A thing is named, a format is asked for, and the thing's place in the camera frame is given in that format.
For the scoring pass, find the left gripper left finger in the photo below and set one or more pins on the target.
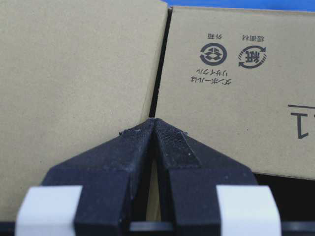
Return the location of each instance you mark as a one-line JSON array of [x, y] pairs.
[[90, 194]]

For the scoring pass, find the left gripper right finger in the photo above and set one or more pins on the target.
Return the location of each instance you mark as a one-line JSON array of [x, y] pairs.
[[206, 193]]

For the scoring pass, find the brown cardboard box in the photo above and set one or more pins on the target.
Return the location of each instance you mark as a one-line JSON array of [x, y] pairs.
[[74, 73]]

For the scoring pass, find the blue table cloth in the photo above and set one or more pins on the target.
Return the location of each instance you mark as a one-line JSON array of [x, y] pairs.
[[292, 5]]

